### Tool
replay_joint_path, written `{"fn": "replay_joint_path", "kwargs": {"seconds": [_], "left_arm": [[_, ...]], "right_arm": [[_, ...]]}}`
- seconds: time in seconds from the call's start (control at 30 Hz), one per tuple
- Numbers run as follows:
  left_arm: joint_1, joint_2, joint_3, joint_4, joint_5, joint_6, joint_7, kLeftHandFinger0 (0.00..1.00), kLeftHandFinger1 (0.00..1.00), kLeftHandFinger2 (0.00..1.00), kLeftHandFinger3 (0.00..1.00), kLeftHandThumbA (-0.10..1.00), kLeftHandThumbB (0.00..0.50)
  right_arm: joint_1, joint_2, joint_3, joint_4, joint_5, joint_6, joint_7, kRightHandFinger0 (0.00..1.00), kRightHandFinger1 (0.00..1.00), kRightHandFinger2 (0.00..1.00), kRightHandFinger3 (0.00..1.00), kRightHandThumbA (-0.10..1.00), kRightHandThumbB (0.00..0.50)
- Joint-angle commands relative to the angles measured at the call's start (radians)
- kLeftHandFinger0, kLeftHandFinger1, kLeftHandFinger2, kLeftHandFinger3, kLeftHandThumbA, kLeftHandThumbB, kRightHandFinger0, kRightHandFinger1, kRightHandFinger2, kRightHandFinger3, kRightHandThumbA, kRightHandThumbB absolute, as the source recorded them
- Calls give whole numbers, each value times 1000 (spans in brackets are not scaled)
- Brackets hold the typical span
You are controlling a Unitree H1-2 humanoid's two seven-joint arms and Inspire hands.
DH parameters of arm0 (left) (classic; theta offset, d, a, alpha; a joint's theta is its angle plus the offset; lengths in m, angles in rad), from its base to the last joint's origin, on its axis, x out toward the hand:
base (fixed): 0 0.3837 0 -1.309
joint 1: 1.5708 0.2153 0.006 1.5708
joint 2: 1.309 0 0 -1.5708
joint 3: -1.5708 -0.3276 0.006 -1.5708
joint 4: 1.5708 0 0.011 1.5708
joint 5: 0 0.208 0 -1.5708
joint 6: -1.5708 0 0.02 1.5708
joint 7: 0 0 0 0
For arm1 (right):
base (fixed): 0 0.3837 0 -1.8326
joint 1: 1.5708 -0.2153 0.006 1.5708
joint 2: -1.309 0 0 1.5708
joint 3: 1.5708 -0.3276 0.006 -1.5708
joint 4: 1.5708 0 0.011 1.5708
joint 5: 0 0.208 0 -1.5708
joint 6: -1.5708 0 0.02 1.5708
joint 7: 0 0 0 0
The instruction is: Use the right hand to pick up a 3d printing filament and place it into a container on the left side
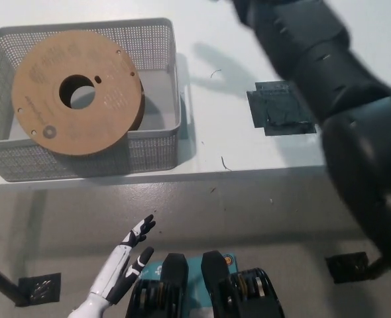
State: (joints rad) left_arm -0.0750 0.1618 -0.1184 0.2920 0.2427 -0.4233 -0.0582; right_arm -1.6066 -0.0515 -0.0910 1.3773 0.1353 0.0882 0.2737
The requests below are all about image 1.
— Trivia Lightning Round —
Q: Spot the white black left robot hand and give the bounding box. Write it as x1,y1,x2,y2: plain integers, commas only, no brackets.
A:
88,214,157,306

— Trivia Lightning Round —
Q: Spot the cardboard filament spool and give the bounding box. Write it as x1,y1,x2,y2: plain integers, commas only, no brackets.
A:
11,34,147,157

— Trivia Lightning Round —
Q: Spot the black floor tape patch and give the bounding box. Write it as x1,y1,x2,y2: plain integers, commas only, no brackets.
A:
325,251,372,284
18,272,62,305

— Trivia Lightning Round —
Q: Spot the grey perforated plastic basket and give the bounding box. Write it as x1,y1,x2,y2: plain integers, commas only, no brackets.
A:
0,17,185,183

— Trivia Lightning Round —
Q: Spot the black table leg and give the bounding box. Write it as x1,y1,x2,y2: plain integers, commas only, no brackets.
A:
368,256,388,282
0,256,21,306

